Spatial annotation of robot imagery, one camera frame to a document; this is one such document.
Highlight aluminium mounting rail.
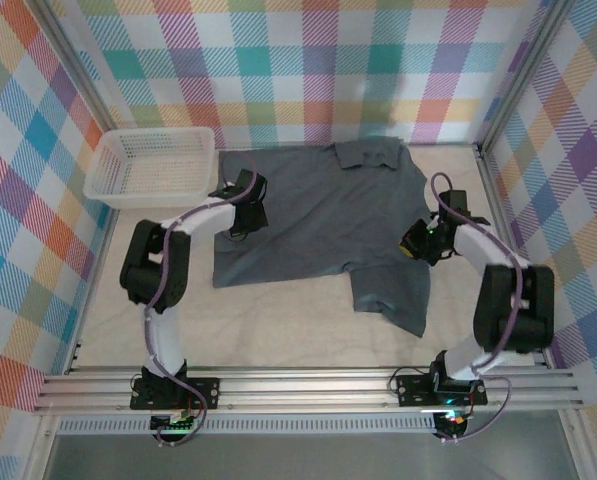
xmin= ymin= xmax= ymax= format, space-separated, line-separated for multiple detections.
xmin=31 ymin=367 xmax=587 ymax=415

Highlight aluminium frame post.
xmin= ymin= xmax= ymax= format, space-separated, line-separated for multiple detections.
xmin=27 ymin=0 xmax=124 ymax=136
xmin=477 ymin=0 xmax=579 ymax=154

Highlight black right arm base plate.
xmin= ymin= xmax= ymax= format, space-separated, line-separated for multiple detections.
xmin=395 ymin=372 xmax=489 ymax=407

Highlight grey slotted cable duct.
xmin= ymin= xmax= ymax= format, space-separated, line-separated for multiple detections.
xmin=56 ymin=417 xmax=439 ymax=435

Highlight grey t-shirt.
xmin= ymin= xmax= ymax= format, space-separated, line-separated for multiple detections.
xmin=211 ymin=138 xmax=433 ymax=337

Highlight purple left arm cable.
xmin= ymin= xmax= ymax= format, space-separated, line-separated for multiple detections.
xmin=142 ymin=167 xmax=259 ymax=447

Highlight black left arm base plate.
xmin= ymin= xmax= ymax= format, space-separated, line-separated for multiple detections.
xmin=130 ymin=377 xmax=221 ymax=411

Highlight aluminium frame leg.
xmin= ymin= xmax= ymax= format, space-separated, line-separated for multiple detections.
xmin=25 ymin=414 xmax=62 ymax=480
xmin=560 ymin=412 xmax=597 ymax=480

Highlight white plastic mesh basket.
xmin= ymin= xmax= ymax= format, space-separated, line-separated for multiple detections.
xmin=81 ymin=126 xmax=217 ymax=209

